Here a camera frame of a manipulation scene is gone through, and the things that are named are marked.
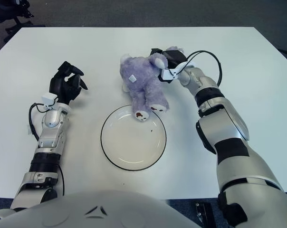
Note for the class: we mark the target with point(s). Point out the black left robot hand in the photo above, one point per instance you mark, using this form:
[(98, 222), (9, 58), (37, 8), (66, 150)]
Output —
[(62, 86)]

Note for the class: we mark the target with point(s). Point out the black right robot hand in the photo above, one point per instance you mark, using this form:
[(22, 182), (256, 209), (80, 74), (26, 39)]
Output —
[(175, 58)]

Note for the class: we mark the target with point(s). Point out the purple plush bunny doll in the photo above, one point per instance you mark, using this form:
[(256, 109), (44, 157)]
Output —
[(141, 88)]

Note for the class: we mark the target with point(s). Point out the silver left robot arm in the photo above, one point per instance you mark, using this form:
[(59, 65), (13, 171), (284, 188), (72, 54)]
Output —
[(49, 137)]

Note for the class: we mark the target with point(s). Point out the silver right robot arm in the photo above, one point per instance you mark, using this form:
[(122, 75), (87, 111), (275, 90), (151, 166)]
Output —
[(229, 128)]

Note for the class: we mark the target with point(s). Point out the white plate with black rim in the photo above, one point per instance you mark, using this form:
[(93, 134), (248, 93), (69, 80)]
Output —
[(134, 147)]

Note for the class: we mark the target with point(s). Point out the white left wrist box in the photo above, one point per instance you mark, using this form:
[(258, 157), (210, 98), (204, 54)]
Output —
[(48, 98)]

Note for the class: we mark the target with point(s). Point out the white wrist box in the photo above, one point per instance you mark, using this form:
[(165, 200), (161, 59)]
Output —
[(167, 74), (48, 98)]

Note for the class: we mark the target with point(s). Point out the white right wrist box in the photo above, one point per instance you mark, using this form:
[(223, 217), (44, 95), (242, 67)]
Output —
[(167, 74)]

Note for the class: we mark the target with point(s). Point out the black office chair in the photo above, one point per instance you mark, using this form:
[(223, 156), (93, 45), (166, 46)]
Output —
[(3, 12)]

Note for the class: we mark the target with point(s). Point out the grey robot torso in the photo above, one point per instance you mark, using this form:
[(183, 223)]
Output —
[(134, 213)]

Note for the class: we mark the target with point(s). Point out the black bracket under table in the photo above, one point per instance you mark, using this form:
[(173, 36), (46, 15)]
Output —
[(205, 213)]

